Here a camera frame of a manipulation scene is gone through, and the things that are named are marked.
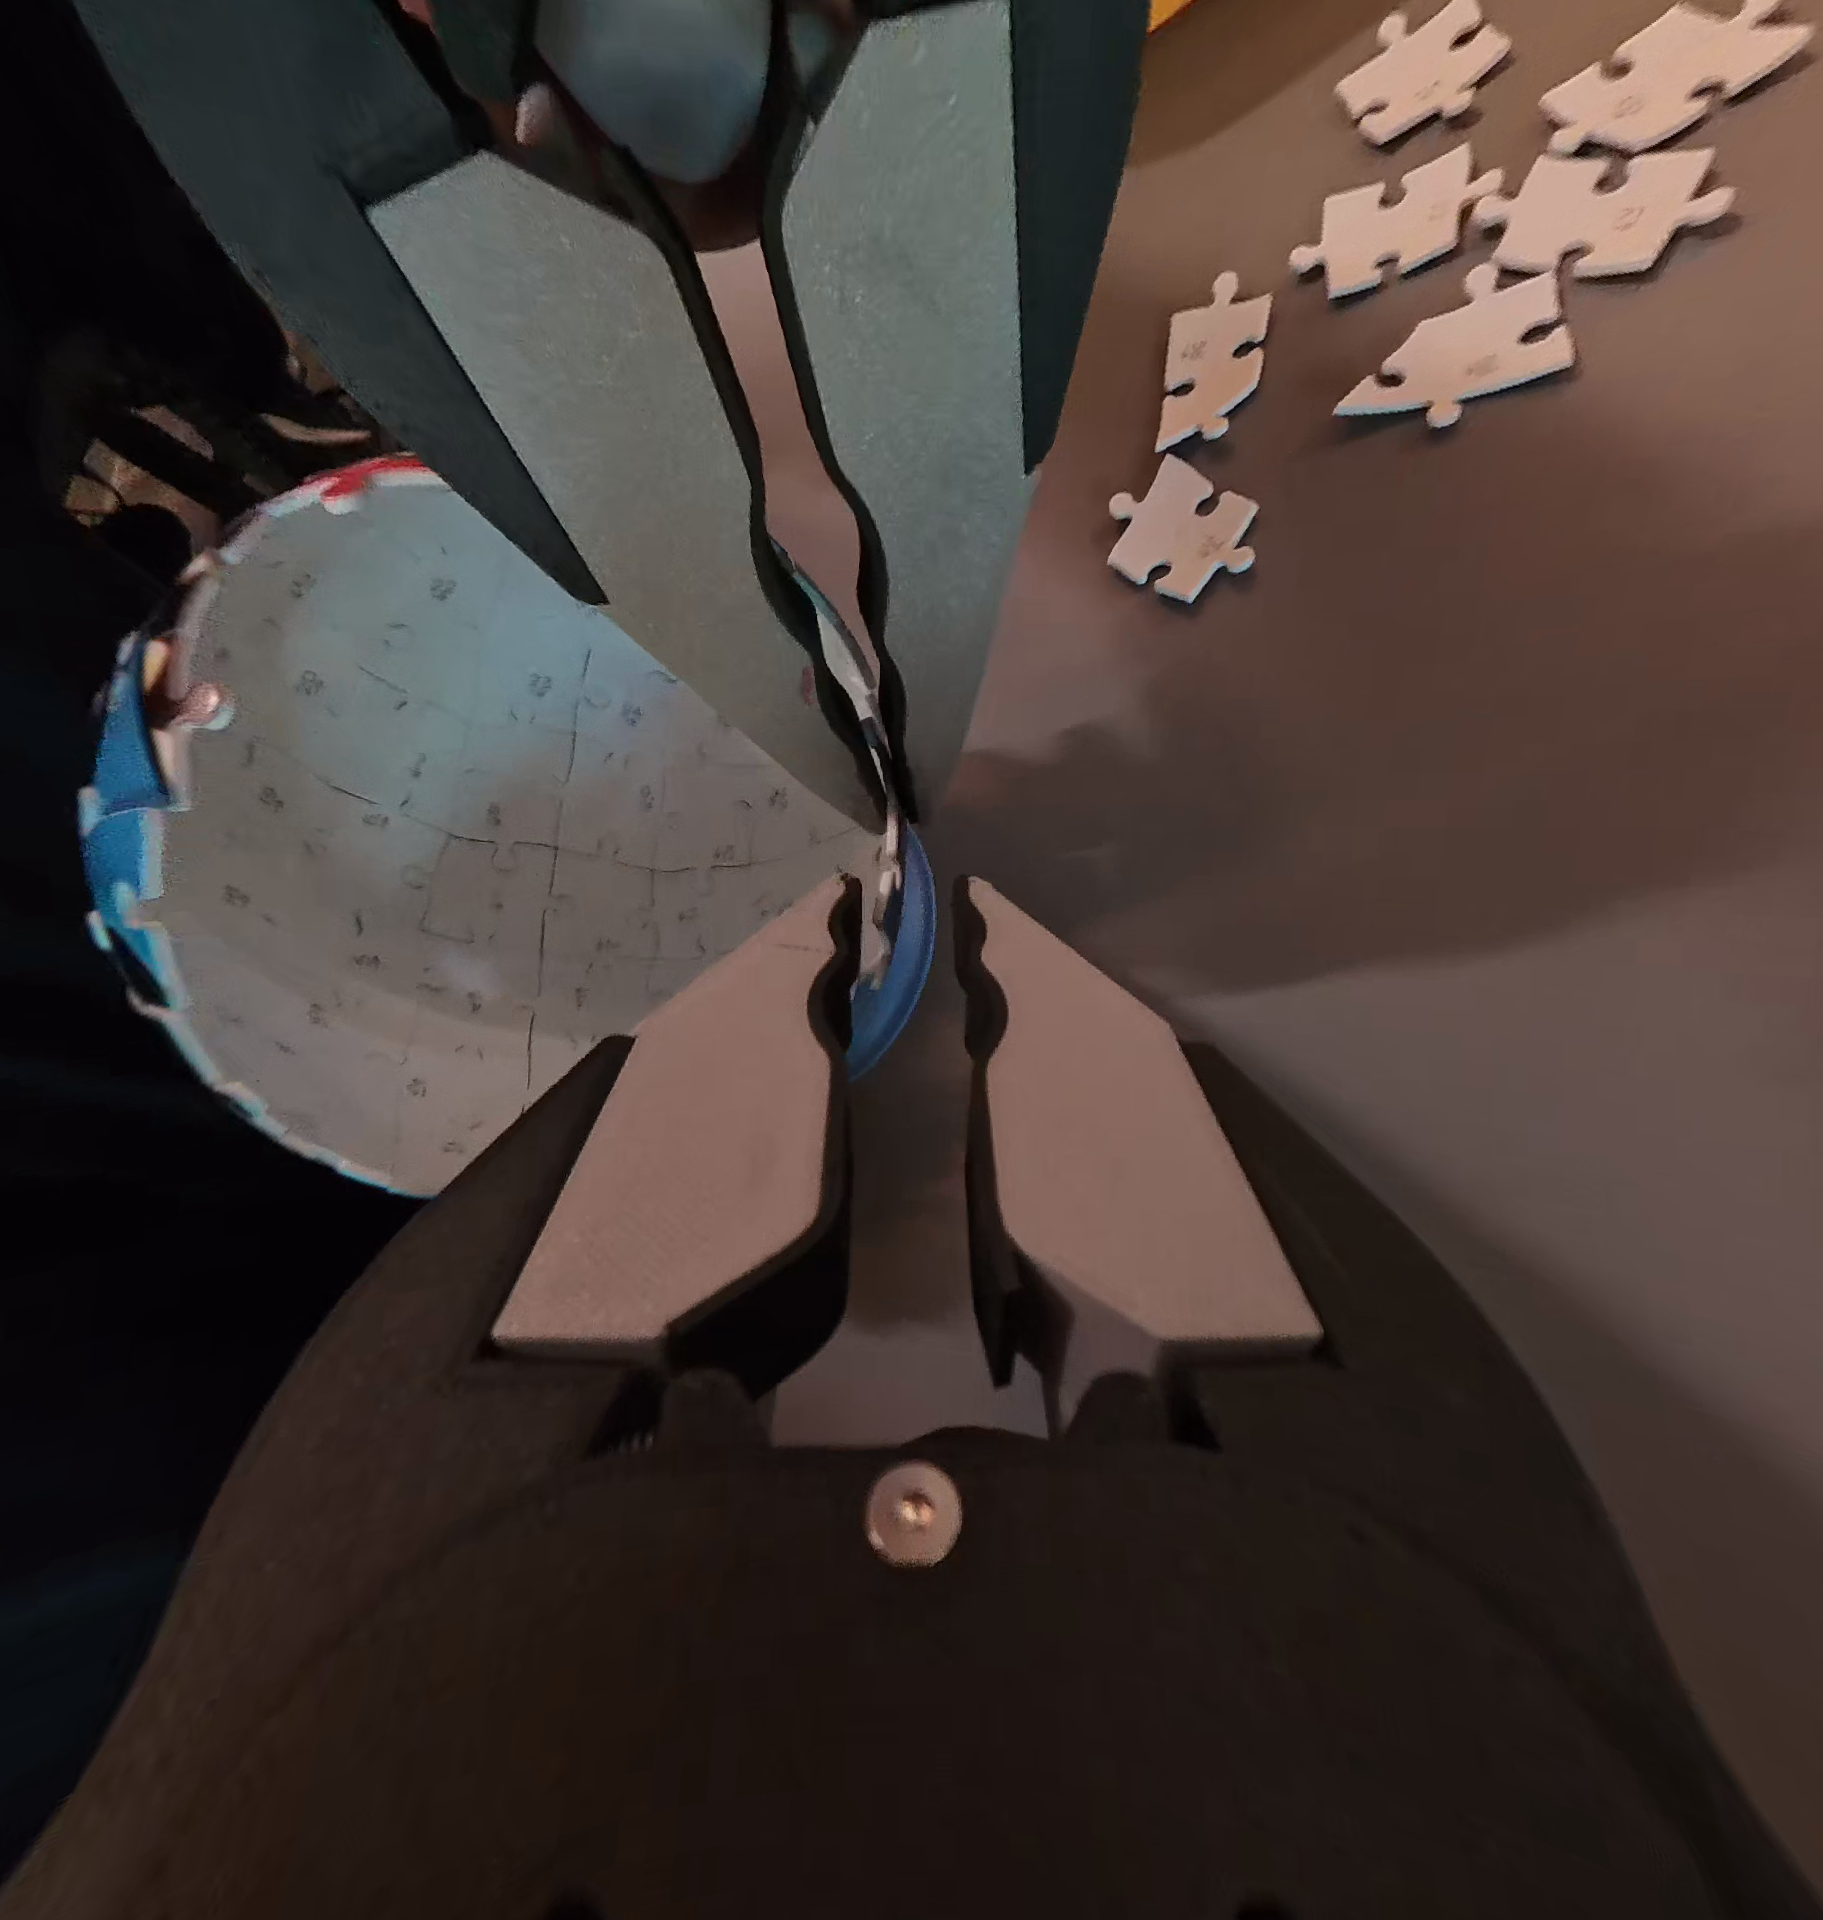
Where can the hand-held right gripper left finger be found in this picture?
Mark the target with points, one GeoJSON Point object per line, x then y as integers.
{"type": "Point", "coordinates": [688, 1185]}

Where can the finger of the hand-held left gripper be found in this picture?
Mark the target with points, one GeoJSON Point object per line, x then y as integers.
{"type": "Point", "coordinates": [927, 298]}
{"type": "Point", "coordinates": [596, 391]}

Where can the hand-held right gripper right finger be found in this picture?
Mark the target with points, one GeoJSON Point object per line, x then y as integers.
{"type": "Point", "coordinates": [1136, 1185]}

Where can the white puzzle pieces group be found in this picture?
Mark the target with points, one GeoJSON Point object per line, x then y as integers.
{"type": "Point", "coordinates": [1212, 359]}

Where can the half-built blue puzzle ball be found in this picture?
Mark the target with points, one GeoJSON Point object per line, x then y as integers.
{"type": "Point", "coordinates": [401, 900]}

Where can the person's left hand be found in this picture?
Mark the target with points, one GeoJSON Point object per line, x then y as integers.
{"type": "Point", "coordinates": [547, 113]}

